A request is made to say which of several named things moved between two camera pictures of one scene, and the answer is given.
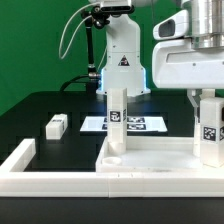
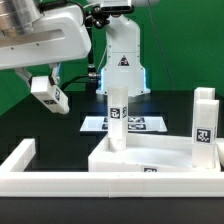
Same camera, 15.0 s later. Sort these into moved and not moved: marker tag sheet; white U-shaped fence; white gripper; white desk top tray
Moved: white gripper; white desk top tray
Not moved: white U-shaped fence; marker tag sheet
